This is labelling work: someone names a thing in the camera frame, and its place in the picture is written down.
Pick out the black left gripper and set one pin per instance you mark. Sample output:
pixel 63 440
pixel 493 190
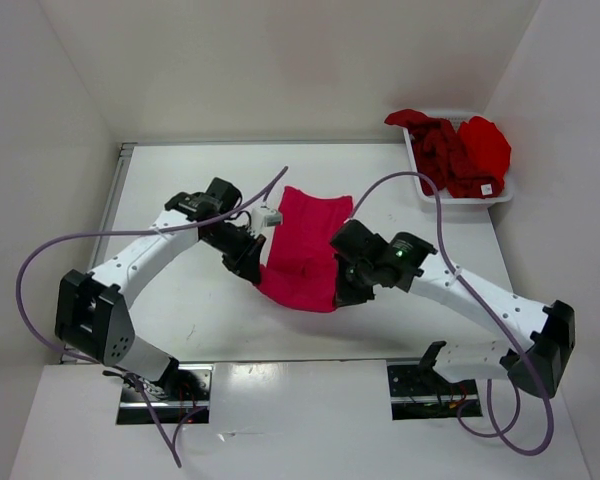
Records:
pixel 247 262

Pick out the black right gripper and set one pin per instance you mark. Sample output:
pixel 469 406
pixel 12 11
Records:
pixel 345 294

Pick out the pink red t shirt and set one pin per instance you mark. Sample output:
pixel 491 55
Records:
pixel 301 269

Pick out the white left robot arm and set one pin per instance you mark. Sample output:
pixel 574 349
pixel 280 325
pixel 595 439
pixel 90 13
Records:
pixel 93 308

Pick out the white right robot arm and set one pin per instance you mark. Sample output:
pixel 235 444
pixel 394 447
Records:
pixel 534 341

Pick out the dark red t shirt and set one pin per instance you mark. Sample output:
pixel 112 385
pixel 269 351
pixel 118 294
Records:
pixel 436 146

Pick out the white garment label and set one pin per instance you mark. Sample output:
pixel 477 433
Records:
pixel 487 189

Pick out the bright red t shirt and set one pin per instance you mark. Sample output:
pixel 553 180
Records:
pixel 488 157

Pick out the white plastic laundry basket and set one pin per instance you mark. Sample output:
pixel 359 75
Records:
pixel 456 117

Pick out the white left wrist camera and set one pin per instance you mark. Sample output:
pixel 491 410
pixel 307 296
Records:
pixel 264 217

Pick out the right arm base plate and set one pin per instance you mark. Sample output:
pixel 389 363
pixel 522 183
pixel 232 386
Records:
pixel 416 394

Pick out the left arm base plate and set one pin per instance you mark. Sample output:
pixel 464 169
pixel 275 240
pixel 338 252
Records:
pixel 190 397

